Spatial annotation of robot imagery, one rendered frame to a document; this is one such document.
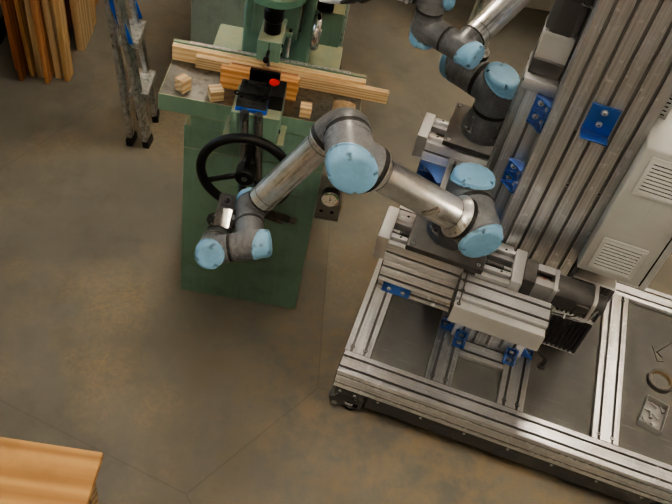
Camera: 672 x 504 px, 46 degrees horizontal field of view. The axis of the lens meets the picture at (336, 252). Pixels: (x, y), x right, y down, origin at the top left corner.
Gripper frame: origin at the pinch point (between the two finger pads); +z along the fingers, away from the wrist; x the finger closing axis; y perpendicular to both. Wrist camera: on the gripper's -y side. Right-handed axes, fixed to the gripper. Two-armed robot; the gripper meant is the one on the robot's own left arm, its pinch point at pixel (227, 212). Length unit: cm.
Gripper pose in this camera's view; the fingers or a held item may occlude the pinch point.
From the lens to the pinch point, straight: 236.9
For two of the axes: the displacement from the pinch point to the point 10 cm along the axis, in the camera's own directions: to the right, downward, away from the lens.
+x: 9.8, 1.8, 0.6
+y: -1.9, 9.3, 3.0
